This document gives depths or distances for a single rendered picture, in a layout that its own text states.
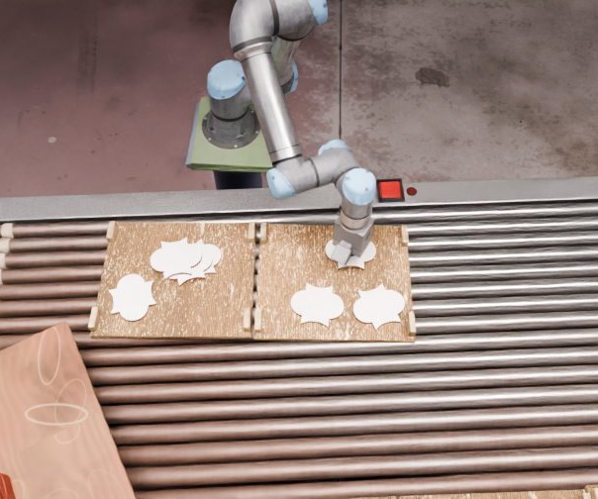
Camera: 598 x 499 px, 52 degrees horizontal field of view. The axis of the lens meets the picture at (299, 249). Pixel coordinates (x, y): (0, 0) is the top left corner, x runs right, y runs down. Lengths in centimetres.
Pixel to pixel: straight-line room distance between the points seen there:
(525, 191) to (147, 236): 111
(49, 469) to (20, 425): 13
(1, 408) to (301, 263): 80
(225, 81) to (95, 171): 150
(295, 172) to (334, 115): 188
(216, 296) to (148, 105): 198
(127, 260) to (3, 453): 57
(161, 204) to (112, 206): 14
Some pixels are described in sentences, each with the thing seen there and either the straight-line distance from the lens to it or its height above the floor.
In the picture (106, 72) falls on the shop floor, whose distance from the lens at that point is 369.
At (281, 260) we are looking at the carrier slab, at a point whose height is 94.
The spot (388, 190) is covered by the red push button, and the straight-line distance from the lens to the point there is 182.
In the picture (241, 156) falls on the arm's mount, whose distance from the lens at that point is 193.
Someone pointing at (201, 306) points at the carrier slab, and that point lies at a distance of 161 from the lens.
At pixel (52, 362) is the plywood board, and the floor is 104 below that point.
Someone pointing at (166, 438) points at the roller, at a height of 91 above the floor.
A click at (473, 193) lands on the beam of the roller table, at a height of 92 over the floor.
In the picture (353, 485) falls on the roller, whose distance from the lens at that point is 147.
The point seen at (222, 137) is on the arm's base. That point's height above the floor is 93.
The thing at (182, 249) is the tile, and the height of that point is 97.
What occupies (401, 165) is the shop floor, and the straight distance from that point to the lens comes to 311.
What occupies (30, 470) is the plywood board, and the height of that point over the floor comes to 104.
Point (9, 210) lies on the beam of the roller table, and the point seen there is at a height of 91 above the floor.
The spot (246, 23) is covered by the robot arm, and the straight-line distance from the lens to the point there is 146.
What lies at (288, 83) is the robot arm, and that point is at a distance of 188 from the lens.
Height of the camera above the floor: 236
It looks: 58 degrees down
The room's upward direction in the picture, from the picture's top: straight up
